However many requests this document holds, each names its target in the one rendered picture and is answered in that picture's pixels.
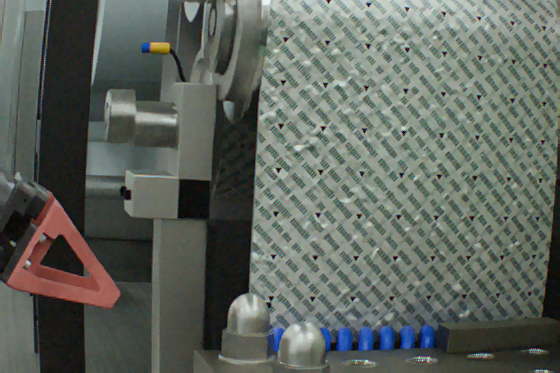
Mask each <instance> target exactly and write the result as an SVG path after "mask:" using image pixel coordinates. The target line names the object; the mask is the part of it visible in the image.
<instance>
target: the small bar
mask: <svg viewBox="0 0 560 373"><path fill-rule="evenodd" d="M559 333H560V322H559V321H557V320H554V319H552V318H549V317H541V318H528V319H515V320H501V321H499V320H488V321H473V322H456V323H439V326H438V331H437V345H436V347H437V348H439V349H442V350H443V351H445V352H446V353H460V352H475V351H488V350H500V349H513V348H524V347H535V346H546V345H556V344H558V336H559Z"/></svg>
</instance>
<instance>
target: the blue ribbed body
mask: <svg viewBox="0 0 560 373"><path fill-rule="evenodd" d="M319 329H320V330H321V331H322V333H323V335H324V337H325V340H326V344H327V346H326V351H363V350H390V349H412V348H431V347H436V345H437V339H435V330H434V328H433V327H431V325H424V326H422V327H421V329H420V331H419V334H418V340H416V334H415V332H414V329H413V327H411V326H403V327H402V329H401V331H400V333H399V335H398V340H396V341H395V334H394V331H393V329H392V327H383V328H382V329H380V331H379V333H378V341H374V333H373V331H372V329H371V328H369V327H368V326H366V327H363V328H361V329H360V330H359V333H358V337H357V341H353V338H352V333H351V331H350V329H349V328H347V327H341V328H340V329H339V330H338V331H337V334H336V342H330V335H331V334H330V331H329V329H327V328H326V327H321V328H319ZM273 332H274V344H273V351H279V344H280V340H281V338H282V336H283V334H284V332H285V331H284V329H282V328H280V327H277V328H274V329H273Z"/></svg>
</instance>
